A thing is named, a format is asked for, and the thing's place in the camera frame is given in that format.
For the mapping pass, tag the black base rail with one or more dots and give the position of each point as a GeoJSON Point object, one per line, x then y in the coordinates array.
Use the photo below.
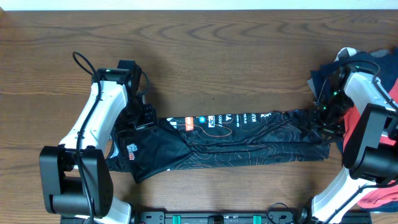
{"type": "Point", "coordinates": [282, 217]}

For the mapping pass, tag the black orange patterned jersey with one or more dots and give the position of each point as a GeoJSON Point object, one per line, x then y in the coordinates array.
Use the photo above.
{"type": "Point", "coordinates": [223, 140]}

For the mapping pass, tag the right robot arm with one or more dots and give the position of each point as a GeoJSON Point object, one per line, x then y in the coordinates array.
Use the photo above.
{"type": "Point", "coordinates": [368, 163]}

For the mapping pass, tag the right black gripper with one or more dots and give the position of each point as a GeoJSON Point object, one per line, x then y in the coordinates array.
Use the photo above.
{"type": "Point", "coordinates": [335, 132]}

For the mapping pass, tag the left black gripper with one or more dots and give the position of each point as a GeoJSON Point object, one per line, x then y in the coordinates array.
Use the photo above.
{"type": "Point", "coordinates": [140, 123]}

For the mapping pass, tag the red garment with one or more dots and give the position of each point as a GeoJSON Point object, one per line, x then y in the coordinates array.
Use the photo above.
{"type": "Point", "coordinates": [376, 198]}

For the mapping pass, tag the navy blue garment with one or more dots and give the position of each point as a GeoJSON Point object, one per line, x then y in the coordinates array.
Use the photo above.
{"type": "Point", "coordinates": [385, 59]}

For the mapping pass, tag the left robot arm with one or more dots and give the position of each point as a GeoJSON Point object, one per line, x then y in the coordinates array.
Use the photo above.
{"type": "Point", "coordinates": [76, 182]}

